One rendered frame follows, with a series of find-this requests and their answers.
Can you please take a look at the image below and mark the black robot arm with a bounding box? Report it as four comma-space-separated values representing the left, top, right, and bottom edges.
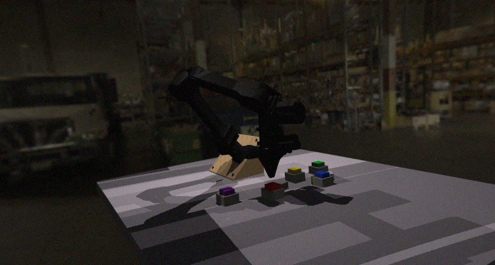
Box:
168, 66, 305, 164

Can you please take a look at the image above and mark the yellow button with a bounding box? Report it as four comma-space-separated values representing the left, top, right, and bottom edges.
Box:
285, 167, 305, 183

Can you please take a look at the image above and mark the green button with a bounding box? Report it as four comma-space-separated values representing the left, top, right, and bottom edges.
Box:
309, 161, 328, 174

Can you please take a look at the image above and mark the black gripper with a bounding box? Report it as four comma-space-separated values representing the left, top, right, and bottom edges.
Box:
237, 123, 286, 178

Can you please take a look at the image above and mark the blue button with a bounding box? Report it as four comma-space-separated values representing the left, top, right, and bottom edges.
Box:
311, 171, 334, 187

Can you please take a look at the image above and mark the red button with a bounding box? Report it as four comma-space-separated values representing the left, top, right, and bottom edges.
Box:
261, 182, 285, 201

